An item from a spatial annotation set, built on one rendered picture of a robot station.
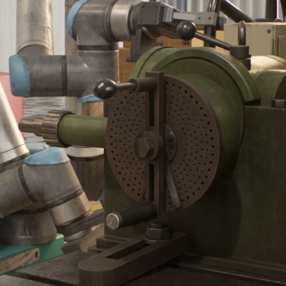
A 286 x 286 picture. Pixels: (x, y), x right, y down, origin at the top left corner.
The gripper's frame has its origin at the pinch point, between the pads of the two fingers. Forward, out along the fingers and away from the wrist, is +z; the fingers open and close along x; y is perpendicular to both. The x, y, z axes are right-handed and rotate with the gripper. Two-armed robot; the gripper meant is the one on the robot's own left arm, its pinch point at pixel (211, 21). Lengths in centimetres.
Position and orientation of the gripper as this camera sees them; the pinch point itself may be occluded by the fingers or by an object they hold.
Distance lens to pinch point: 194.0
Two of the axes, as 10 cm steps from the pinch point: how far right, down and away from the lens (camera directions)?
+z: 8.2, 0.8, -5.7
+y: 1.4, -9.9, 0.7
